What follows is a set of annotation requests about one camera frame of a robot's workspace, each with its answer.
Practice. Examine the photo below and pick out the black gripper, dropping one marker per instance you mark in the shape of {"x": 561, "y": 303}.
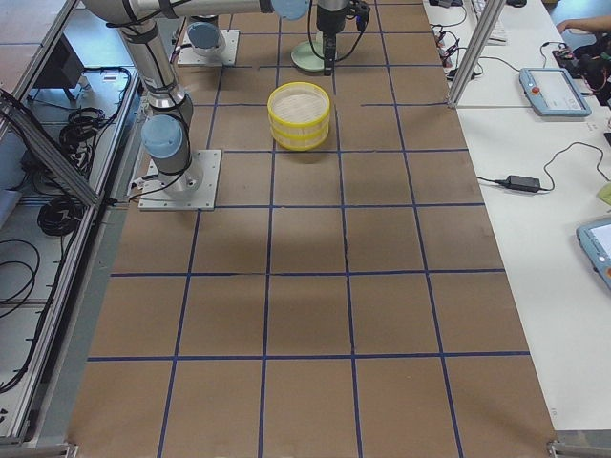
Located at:
{"x": 327, "y": 20}

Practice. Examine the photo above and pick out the yellow bamboo steamer top layer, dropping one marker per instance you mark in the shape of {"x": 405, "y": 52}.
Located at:
{"x": 298, "y": 106}

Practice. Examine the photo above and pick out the yellow bamboo steamer layer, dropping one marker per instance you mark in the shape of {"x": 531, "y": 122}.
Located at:
{"x": 298, "y": 106}
{"x": 299, "y": 142}

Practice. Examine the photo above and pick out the person forearm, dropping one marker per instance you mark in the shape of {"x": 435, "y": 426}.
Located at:
{"x": 594, "y": 25}

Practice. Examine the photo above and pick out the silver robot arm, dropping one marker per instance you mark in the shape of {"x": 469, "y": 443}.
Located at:
{"x": 165, "y": 134}
{"x": 205, "y": 33}

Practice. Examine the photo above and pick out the yellow bamboo steamer bottom layer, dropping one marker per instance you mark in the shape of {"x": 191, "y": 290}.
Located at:
{"x": 299, "y": 142}

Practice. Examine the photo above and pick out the light green bowl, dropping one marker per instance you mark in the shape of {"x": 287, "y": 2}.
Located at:
{"x": 309, "y": 57}

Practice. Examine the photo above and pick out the teach pendant upper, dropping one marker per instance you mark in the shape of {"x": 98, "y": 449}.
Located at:
{"x": 552, "y": 92}

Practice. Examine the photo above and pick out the teach pendant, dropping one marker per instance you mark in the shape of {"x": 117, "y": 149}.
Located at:
{"x": 594, "y": 240}
{"x": 552, "y": 92}

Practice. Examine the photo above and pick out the black power adapter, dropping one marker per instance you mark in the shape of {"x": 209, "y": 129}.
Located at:
{"x": 520, "y": 183}

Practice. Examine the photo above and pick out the teach pendant lower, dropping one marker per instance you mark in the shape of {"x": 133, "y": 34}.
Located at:
{"x": 594, "y": 240}

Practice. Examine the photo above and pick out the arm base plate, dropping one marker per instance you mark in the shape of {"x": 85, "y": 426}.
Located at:
{"x": 196, "y": 189}
{"x": 223, "y": 56}

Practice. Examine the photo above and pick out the aluminium frame post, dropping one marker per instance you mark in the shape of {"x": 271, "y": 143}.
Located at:
{"x": 478, "y": 41}

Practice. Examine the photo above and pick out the aluminium diagonal frame bar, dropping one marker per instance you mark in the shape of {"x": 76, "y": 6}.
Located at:
{"x": 22, "y": 122}

